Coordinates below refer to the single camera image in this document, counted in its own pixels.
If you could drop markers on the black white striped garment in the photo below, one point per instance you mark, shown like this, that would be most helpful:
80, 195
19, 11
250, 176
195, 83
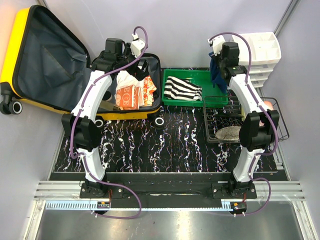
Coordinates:
182, 90

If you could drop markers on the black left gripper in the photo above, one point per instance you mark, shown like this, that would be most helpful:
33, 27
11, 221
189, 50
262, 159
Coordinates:
139, 73

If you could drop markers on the orange floral pattern cloth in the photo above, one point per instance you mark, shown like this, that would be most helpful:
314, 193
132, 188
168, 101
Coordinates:
146, 90

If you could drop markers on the white drawer organizer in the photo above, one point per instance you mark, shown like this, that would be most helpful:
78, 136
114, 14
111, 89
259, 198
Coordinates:
265, 54

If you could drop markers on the gold cosmetic bottle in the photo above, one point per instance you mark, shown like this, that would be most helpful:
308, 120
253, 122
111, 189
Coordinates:
109, 106

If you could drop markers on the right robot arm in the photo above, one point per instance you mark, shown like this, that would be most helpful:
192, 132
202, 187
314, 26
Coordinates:
259, 128

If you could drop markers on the navy blue garment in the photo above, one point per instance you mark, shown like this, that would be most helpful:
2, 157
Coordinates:
215, 74

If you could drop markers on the green plastic tray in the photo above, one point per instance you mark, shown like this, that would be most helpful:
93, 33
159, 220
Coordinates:
212, 96

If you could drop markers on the speckled grey plate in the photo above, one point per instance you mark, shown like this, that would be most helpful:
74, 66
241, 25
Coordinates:
229, 133

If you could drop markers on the pink marbled cup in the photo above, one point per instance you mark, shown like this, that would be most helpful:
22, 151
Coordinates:
269, 105

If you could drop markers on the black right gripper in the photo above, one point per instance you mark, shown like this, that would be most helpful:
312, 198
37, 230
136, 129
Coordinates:
218, 55

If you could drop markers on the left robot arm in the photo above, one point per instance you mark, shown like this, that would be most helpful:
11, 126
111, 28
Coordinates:
84, 135

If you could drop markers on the yellow Pikachu suitcase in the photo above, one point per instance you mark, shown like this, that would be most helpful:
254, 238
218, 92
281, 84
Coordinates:
48, 66

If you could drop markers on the orange bunny pattern garment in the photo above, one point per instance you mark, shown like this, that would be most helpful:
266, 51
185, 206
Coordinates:
128, 98

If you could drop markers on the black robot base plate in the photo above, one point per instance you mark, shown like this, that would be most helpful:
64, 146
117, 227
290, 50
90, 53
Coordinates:
125, 198

